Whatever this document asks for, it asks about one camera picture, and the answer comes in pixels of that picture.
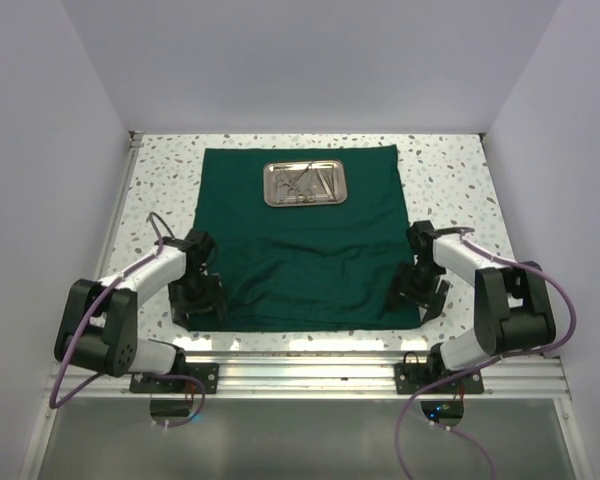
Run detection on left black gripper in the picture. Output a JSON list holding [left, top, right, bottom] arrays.
[[168, 271, 224, 330]]

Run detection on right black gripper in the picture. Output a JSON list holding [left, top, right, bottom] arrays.
[[387, 261, 450, 323]]

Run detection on dark green surgical cloth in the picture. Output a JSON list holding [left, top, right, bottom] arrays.
[[188, 145, 420, 333]]

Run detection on stainless steel instrument tray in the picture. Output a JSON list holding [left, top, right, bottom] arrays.
[[263, 159, 348, 208]]

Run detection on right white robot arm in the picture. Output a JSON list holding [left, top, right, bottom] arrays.
[[386, 221, 556, 393]]

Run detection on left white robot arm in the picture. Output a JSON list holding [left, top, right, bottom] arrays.
[[54, 230, 227, 393]]

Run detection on steel surgical scissors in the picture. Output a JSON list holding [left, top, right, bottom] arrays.
[[282, 162, 315, 203]]

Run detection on steel tweezers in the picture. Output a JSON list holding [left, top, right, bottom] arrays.
[[317, 169, 335, 200]]

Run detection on steel forceps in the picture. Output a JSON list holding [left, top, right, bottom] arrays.
[[275, 170, 291, 203]]

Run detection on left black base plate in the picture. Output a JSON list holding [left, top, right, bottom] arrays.
[[129, 362, 220, 395]]

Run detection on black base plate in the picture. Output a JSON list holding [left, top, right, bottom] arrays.
[[129, 362, 220, 395], [393, 351, 485, 395]]

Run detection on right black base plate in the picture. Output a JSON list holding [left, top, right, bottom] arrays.
[[393, 351, 485, 395]]

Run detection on aluminium mounting rail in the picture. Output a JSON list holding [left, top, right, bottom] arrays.
[[43, 349, 571, 401]]

